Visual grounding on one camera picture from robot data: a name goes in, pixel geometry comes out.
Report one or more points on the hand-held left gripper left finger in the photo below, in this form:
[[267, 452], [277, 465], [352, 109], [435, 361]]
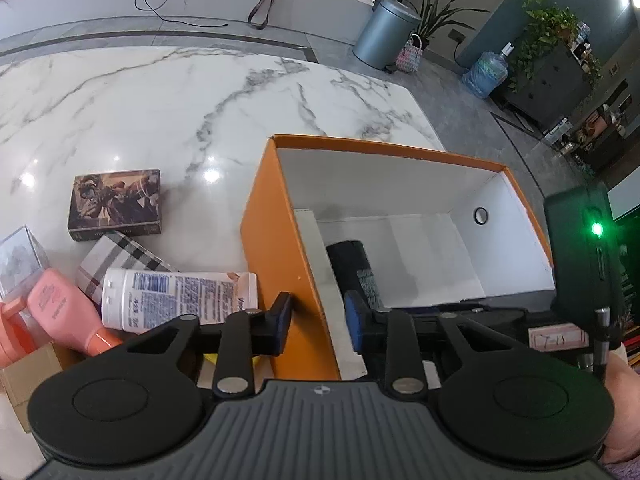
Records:
[[280, 325]]

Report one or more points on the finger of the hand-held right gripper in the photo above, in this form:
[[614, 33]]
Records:
[[500, 321]]

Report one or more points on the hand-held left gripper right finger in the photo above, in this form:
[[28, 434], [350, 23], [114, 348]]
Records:
[[356, 321]]

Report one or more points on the orange cardboard box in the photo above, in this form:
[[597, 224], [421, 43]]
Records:
[[272, 240]]

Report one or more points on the white floral lotion tube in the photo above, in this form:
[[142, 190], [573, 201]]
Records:
[[180, 297]]

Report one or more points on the plaid fabric case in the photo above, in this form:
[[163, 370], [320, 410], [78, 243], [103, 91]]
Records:
[[107, 262]]

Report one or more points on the person's right forearm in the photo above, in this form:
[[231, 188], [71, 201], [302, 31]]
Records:
[[625, 410]]

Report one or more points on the yellow object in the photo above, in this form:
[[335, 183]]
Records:
[[261, 360]]

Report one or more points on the black bottle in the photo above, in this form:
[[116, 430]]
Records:
[[357, 267]]

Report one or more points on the pink small box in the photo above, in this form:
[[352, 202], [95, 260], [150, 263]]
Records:
[[557, 338]]

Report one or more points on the low shelf with ornaments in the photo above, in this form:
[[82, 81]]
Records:
[[600, 130]]

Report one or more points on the dark cabinet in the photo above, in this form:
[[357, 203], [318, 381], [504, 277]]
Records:
[[550, 85]]

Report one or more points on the dark illustrated card box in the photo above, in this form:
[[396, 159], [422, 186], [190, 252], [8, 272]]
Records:
[[115, 202]]

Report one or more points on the blue water jug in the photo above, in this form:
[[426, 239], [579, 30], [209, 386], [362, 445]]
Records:
[[487, 72]]

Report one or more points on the pink bottle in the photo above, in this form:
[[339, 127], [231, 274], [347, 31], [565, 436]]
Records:
[[62, 310]]

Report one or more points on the trailing green plant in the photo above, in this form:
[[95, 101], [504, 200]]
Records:
[[545, 25]]

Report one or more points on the brown cardboard box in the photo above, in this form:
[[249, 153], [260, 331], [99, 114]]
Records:
[[35, 380]]

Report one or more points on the orange plastic container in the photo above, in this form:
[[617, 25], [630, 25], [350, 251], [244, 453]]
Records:
[[12, 332]]

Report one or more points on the clear plastic box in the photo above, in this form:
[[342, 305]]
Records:
[[20, 260]]

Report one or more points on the woven pink basket bag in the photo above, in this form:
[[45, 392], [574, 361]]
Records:
[[410, 55]]

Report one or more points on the grey pedal trash can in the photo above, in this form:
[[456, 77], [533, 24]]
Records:
[[385, 32]]

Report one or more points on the long-leaf potted plant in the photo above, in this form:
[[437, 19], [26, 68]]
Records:
[[440, 10]]

